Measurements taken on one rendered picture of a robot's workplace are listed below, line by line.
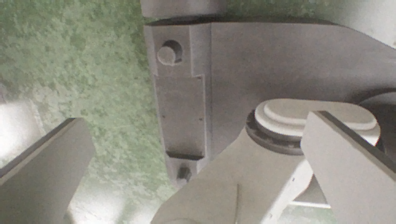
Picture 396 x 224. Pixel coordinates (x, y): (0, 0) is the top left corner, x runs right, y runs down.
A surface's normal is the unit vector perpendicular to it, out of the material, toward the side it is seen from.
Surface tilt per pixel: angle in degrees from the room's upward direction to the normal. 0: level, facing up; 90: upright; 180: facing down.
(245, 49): 0
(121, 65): 0
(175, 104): 0
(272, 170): 90
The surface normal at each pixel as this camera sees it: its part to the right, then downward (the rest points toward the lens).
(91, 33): -0.21, 0.50
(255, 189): -0.04, -0.87
